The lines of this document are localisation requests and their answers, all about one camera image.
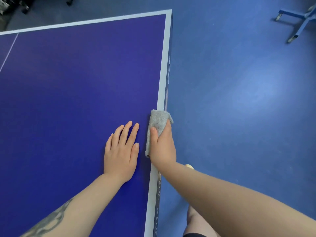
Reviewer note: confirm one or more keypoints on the person's right hand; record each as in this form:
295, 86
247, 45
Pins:
164, 150

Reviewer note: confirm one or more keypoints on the person's left hand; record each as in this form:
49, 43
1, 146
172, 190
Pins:
121, 157

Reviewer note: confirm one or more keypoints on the grey cleaning cloth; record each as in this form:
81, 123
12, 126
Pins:
158, 118

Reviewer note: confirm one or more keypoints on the person's right forearm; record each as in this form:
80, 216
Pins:
234, 197

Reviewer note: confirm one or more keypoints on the person's left forearm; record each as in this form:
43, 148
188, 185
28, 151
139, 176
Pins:
79, 209

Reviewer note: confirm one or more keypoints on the blue table tennis table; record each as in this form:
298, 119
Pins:
74, 96

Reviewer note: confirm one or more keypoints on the person's left leg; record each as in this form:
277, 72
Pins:
197, 222

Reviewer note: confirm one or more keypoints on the cream right slipper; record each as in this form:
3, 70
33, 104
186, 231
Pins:
190, 166

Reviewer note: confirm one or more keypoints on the black shorts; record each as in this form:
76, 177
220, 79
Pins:
193, 235

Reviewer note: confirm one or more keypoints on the black caster wheel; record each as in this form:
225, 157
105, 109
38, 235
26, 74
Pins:
70, 1

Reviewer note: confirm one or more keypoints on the black equipment base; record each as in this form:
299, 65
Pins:
7, 4

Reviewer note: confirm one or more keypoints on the blue metal frame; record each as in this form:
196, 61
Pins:
293, 13

